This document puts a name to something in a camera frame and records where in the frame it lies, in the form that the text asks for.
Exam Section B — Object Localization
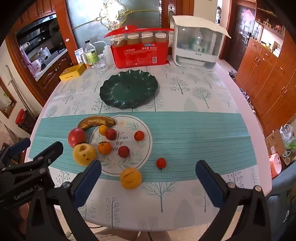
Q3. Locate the spotted yellow-orange citrus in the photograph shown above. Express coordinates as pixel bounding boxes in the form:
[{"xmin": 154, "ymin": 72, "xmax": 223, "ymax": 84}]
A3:
[{"xmin": 120, "ymin": 168, "xmax": 142, "ymax": 190}]

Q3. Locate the red plastic container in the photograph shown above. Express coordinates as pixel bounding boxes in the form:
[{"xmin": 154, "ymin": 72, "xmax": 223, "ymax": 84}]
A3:
[{"xmin": 15, "ymin": 109, "xmax": 26, "ymax": 126}]

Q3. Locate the dark green scalloped plate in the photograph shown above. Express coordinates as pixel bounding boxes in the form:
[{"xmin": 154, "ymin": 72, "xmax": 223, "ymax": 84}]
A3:
[{"xmin": 99, "ymin": 71, "xmax": 159, "ymax": 109}]

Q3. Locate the dark brown entrance door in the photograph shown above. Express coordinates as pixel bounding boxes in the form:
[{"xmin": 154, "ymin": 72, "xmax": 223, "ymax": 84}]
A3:
[{"xmin": 228, "ymin": 5, "xmax": 256, "ymax": 72}]

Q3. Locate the tree-print teal tablecloth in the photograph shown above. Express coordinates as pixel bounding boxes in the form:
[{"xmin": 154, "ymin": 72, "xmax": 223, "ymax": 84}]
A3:
[{"xmin": 28, "ymin": 56, "xmax": 272, "ymax": 232}]

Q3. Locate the yellow blemished pear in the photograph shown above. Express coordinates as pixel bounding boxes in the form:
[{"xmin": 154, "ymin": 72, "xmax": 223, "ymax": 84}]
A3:
[{"xmin": 73, "ymin": 143, "xmax": 97, "ymax": 166}]

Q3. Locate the wooden kitchen cabinet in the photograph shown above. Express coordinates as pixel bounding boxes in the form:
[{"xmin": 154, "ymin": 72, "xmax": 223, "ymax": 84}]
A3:
[{"xmin": 5, "ymin": 0, "xmax": 78, "ymax": 106}]

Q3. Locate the yellow cardboard box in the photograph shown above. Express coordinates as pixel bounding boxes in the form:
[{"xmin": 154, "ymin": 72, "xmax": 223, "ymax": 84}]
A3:
[{"xmin": 59, "ymin": 63, "xmax": 86, "ymax": 81}]

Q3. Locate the white squeeze bottle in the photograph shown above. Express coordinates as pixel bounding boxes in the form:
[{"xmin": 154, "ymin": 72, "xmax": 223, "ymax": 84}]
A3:
[{"xmin": 94, "ymin": 40, "xmax": 114, "ymax": 66}]

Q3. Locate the red lychee with stem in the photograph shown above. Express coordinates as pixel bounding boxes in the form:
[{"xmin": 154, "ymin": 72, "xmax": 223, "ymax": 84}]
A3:
[{"xmin": 118, "ymin": 146, "xmax": 130, "ymax": 158}]

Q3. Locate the blue-grey chair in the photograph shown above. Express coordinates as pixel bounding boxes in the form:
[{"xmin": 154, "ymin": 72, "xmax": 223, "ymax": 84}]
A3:
[{"xmin": 266, "ymin": 160, "xmax": 296, "ymax": 241}]

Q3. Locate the frosted glass door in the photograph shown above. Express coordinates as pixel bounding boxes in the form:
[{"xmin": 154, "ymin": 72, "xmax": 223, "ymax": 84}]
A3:
[{"xmin": 65, "ymin": 0, "xmax": 162, "ymax": 56}]

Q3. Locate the small mandarin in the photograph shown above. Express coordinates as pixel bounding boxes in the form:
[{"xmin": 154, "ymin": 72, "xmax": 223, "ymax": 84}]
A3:
[{"xmin": 98, "ymin": 141, "xmax": 112, "ymax": 155}]

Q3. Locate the clear plastic bag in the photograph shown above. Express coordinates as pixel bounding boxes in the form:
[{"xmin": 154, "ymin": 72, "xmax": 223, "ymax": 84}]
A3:
[{"xmin": 279, "ymin": 124, "xmax": 296, "ymax": 149}]

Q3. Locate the red paper cup package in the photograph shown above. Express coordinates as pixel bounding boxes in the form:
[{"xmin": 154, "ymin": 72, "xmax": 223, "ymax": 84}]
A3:
[{"xmin": 110, "ymin": 43, "xmax": 170, "ymax": 69}]

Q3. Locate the pink plastic stool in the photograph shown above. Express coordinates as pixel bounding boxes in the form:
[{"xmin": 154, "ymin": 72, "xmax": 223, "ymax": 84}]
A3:
[{"xmin": 268, "ymin": 153, "xmax": 283, "ymax": 179}]

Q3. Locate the small white and blue box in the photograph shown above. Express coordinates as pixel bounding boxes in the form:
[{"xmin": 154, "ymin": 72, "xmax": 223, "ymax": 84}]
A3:
[{"xmin": 74, "ymin": 48, "xmax": 85, "ymax": 65}]

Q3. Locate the brown cardboard box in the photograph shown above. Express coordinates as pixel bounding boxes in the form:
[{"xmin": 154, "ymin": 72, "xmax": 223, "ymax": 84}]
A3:
[{"xmin": 265, "ymin": 129, "xmax": 287, "ymax": 156}]

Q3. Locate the clear ribbed drinking glass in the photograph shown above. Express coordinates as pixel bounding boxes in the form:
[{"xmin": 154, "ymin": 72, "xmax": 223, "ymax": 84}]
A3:
[{"xmin": 94, "ymin": 54, "xmax": 109, "ymax": 75}]

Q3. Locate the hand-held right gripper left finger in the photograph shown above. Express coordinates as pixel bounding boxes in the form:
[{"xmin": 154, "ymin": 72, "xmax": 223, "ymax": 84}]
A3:
[{"xmin": 25, "ymin": 159, "xmax": 102, "ymax": 241}]

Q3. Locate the white-lidded glass jar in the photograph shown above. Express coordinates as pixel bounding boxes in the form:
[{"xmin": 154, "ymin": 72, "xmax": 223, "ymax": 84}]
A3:
[
  {"xmin": 141, "ymin": 32, "xmax": 154, "ymax": 44},
  {"xmin": 155, "ymin": 32, "xmax": 167, "ymax": 44},
  {"xmin": 113, "ymin": 36, "xmax": 127, "ymax": 47},
  {"xmin": 127, "ymin": 33, "xmax": 140, "ymax": 46}
]

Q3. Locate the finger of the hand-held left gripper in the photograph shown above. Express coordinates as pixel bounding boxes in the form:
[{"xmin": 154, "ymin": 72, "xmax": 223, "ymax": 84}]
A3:
[
  {"xmin": 0, "ymin": 138, "xmax": 31, "ymax": 167},
  {"xmin": 30, "ymin": 141, "xmax": 64, "ymax": 173}
]

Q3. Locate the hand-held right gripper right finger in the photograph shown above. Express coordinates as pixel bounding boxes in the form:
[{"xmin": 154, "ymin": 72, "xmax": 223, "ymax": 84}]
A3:
[{"xmin": 195, "ymin": 160, "xmax": 272, "ymax": 241}]

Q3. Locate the brown overripe banana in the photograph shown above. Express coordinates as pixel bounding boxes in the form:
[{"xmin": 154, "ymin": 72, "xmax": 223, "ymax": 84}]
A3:
[{"xmin": 77, "ymin": 115, "xmax": 116, "ymax": 131}]

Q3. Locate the red apple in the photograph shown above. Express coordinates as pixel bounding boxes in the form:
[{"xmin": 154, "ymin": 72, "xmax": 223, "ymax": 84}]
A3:
[{"xmin": 68, "ymin": 127, "xmax": 87, "ymax": 148}]

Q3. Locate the clear bottle with yellow liquid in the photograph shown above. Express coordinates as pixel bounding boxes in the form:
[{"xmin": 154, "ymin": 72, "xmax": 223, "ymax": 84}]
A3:
[{"xmin": 85, "ymin": 40, "xmax": 99, "ymax": 67}]

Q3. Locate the white countertop sterilizer appliance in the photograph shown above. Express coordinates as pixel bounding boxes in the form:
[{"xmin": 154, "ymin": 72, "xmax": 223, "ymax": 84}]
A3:
[{"xmin": 170, "ymin": 15, "xmax": 232, "ymax": 71}]

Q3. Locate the wooden sideboard cabinet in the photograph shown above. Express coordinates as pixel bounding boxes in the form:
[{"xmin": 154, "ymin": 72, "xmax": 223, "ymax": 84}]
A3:
[{"xmin": 235, "ymin": 37, "xmax": 296, "ymax": 136}]

